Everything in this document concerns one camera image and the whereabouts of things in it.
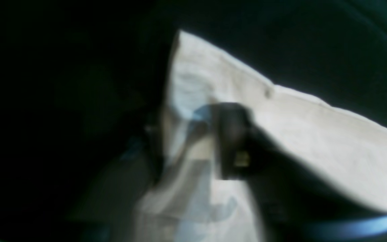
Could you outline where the white T-shirt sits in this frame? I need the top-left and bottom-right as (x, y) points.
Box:
(133, 31), (387, 242)

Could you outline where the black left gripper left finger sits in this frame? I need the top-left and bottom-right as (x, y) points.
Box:
(66, 108), (163, 242)

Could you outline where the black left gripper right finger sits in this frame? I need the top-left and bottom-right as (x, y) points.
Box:
(195, 103), (387, 242)

